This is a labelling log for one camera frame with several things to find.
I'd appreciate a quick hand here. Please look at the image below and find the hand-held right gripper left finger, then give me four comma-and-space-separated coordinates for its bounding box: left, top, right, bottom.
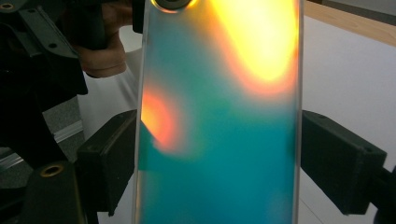
76, 108, 138, 217

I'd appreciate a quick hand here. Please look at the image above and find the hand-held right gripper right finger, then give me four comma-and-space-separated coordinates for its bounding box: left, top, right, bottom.
300, 109, 389, 217

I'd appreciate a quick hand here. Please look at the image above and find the iridescent phone case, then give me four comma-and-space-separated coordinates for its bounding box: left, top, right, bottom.
132, 0, 305, 224

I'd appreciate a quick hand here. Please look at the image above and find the white table cover sheet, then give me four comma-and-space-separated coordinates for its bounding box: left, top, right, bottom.
96, 15, 396, 224

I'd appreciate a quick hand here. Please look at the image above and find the wooden table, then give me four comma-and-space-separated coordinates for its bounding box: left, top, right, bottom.
303, 0, 396, 49

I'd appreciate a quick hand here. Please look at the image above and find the aluminium rail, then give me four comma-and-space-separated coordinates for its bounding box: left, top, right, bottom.
0, 119, 84, 173

